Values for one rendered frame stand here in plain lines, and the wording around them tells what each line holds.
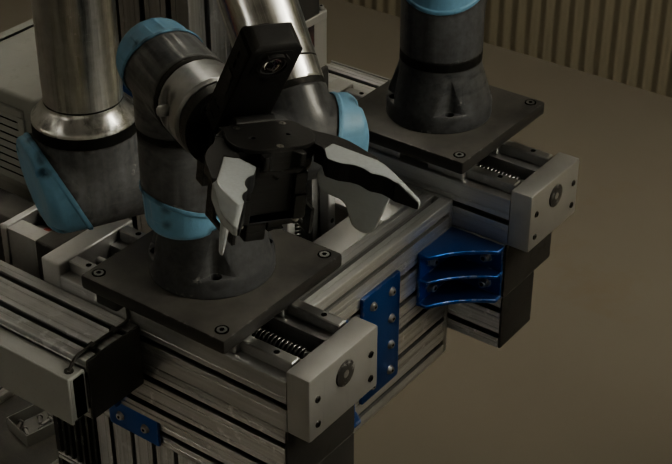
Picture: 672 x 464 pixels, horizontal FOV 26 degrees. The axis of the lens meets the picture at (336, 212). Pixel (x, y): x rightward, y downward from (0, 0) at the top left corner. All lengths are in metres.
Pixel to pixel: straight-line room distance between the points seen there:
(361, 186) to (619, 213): 3.04
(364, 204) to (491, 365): 2.39
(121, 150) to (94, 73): 0.09
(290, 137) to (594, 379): 2.42
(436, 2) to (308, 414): 0.61
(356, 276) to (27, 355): 0.43
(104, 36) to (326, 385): 0.47
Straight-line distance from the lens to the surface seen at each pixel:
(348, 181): 1.11
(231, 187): 1.05
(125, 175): 1.57
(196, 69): 1.22
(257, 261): 1.69
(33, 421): 3.05
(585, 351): 3.58
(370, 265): 1.91
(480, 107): 2.04
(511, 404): 3.39
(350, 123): 1.37
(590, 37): 4.84
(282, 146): 1.11
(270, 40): 1.09
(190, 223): 1.33
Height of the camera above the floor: 2.13
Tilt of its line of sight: 32 degrees down
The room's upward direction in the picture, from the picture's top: straight up
